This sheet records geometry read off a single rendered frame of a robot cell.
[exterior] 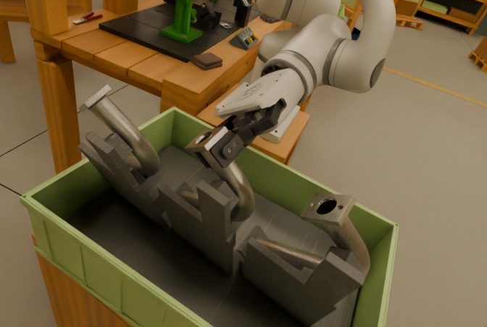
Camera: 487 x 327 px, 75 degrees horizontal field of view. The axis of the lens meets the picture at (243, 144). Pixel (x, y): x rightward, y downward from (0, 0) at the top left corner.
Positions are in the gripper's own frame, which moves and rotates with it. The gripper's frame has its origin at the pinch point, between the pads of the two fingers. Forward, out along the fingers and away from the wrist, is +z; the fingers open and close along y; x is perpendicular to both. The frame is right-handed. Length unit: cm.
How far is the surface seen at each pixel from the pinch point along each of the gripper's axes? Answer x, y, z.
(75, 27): -41, -102, -33
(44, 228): -1.8, -29.5, 21.1
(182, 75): -5, -66, -39
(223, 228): 9.2, -1.8, 5.8
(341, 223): 10.6, 14.0, 0.6
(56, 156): -5, -141, 1
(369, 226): 41.5, -6.9, -22.3
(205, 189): 1.9, 1.2, 5.3
